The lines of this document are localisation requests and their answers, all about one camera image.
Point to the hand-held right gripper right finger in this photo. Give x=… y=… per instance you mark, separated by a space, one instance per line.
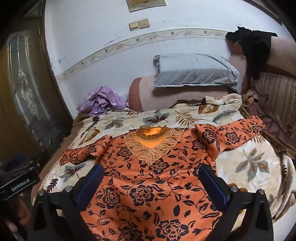
x=214 y=187

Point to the beige wall switch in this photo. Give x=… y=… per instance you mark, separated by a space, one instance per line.
x=143 y=23
x=133 y=26

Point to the orange floral garment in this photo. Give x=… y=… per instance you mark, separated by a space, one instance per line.
x=143 y=185

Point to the grey pillow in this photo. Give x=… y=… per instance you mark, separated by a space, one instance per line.
x=196 y=69

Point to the leaf print blanket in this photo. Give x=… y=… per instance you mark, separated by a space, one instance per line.
x=249 y=162

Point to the brown cloth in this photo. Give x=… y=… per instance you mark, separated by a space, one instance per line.
x=272 y=125

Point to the person's left hand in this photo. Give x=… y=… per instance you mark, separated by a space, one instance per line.
x=22 y=213

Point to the pink padded headboard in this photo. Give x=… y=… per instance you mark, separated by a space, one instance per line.
x=284 y=55

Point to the striped floral cushion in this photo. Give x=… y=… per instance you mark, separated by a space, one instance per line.
x=277 y=99

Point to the wooden door with glass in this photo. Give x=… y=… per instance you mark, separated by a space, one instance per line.
x=25 y=92

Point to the black cloth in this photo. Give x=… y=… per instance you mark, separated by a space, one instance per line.
x=254 y=44

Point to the purple floral cloth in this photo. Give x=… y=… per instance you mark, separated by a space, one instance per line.
x=104 y=102

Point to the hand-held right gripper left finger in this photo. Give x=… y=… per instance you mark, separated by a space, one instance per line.
x=89 y=187

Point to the framed wall plaque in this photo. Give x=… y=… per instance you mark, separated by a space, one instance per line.
x=145 y=5

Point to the pink brown bolster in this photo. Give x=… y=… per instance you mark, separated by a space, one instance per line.
x=175 y=96

